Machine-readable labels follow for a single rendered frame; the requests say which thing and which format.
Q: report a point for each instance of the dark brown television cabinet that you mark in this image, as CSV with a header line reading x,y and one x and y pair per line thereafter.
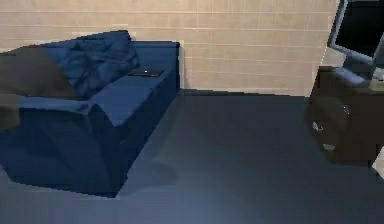
x,y
346,113

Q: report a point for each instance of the blue sofa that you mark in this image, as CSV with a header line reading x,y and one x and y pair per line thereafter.
x,y
133,100

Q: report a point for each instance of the television set with grey frame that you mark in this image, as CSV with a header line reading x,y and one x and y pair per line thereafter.
x,y
360,30

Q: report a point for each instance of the blue cushion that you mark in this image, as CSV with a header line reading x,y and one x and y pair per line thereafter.
x,y
96,61

